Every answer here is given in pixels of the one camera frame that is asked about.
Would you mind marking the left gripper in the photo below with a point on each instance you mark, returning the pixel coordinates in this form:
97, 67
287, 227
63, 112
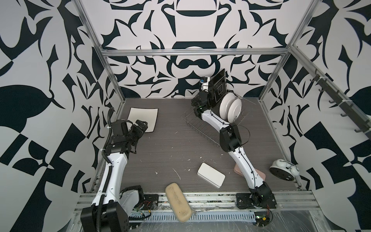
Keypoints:
139, 131

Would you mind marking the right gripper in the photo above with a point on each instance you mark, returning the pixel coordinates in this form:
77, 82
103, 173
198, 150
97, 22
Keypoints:
212, 96

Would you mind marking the white square plate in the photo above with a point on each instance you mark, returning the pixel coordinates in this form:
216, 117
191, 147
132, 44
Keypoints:
144, 114

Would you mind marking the floral black square plate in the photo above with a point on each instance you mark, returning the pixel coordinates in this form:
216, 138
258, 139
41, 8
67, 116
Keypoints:
217, 88

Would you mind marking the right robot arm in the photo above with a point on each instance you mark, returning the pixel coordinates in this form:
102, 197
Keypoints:
230, 142

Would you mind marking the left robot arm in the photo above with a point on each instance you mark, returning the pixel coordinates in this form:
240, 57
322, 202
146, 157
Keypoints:
111, 208

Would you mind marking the white round plate back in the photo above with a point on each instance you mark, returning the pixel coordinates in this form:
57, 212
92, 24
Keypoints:
225, 105

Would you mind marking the white round plate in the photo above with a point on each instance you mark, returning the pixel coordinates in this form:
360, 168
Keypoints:
225, 105
234, 110

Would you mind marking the white round plate front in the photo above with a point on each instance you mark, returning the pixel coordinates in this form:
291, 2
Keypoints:
234, 110

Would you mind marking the white rectangular case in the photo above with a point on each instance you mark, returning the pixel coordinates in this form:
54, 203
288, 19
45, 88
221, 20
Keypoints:
211, 175

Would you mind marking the beige oblong case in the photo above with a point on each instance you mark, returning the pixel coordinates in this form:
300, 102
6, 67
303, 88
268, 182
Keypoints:
178, 202

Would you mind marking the white round timer device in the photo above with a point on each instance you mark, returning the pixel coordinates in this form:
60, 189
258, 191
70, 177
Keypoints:
284, 170

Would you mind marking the small circuit board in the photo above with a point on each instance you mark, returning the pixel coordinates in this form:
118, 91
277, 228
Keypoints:
263, 219

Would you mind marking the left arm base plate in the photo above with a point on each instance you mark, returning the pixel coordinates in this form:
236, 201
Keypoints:
149, 202

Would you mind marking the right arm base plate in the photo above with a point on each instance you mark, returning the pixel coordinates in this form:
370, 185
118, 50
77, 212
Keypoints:
255, 201

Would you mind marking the wall hook rail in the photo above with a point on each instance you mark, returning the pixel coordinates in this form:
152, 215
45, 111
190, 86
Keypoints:
348, 106

